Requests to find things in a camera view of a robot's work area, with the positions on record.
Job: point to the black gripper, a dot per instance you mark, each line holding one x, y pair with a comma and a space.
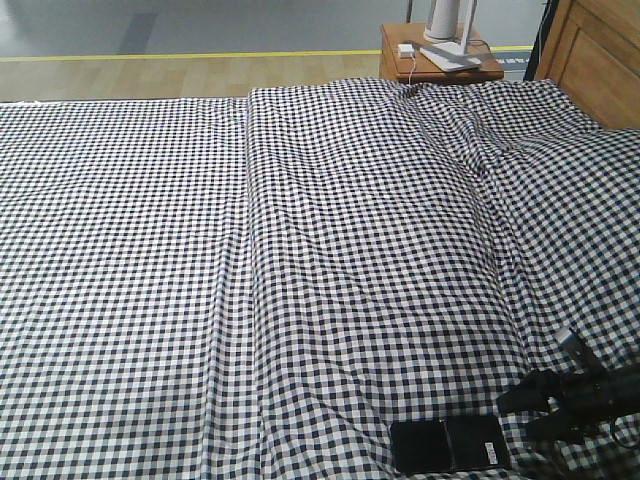
584, 400

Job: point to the black smartphone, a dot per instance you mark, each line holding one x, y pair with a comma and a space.
452, 444

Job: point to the black white checkered bedsheet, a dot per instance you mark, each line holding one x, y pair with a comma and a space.
259, 287

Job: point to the wooden headboard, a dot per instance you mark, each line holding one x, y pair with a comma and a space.
592, 54

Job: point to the wooden nightstand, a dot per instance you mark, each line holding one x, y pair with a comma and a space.
420, 69

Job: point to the white charger adapter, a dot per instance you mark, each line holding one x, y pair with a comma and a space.
405, 50

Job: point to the white cylindrical speaker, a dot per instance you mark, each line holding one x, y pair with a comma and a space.
442, 20

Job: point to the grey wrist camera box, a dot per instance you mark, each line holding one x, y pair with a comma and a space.
572, 345

